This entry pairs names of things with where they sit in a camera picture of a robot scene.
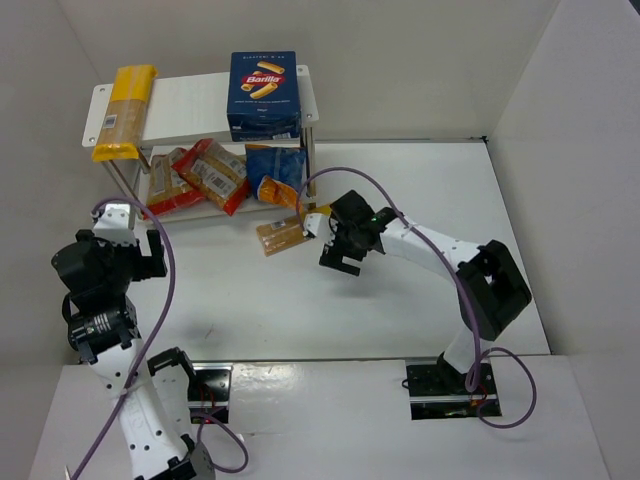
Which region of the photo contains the yellow spaghetti bag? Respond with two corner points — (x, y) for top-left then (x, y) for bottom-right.
(92, 64), (157, 163)
(256, 215), (311, 256)

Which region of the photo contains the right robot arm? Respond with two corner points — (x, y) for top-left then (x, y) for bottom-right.
(303, 190), (532, 375)

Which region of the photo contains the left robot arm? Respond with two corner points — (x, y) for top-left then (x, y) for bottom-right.
(52, 230), (216, 479)

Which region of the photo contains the blue and orange pasta bag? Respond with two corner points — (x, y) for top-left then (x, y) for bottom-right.
(245, 144), (306, 210)

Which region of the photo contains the yellow spaghetti bag on shelf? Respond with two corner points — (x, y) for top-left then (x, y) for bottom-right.
(92, 64), (157, 163)

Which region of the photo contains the white two-tier shelf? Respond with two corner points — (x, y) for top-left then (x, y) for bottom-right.
(82, 64), (319, 223)

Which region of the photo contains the blue Barilla pasta box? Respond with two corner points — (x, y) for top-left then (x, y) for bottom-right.
(226, 51), (301, 142)

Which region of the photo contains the red macaroni bag left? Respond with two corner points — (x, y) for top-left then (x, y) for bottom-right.
(146, 147), (205, 217)

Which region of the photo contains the red macaroni bag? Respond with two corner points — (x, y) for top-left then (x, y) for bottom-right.
(172, 138), (250, 216)
(146, 147), (205, 217)

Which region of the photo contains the red macaroni bag right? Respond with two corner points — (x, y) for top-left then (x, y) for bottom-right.
(172, 138), (250, 216)

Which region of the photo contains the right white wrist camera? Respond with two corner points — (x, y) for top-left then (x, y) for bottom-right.
(303, 213), (332, 243)

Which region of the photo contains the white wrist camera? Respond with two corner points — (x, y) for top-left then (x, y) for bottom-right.
(303, 213), (332, 243)
(92, 202), (136, 247)

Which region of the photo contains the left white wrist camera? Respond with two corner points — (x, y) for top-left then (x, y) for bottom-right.
(92, 202), (136, 247)

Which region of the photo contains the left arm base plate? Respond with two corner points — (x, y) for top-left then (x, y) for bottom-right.
(188, 362), (233, 424)

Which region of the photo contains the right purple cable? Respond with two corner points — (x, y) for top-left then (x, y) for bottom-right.
(295, 166), (536, 429)

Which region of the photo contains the purple cable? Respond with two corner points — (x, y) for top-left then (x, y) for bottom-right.
(295, 166), (536, 429)
(69, 196), (250, 480)

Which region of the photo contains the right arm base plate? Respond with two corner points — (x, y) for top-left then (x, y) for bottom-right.
(401, 359), (502, 421)

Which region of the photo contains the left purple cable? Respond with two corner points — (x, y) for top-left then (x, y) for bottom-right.
(69, 196), (250, 480)

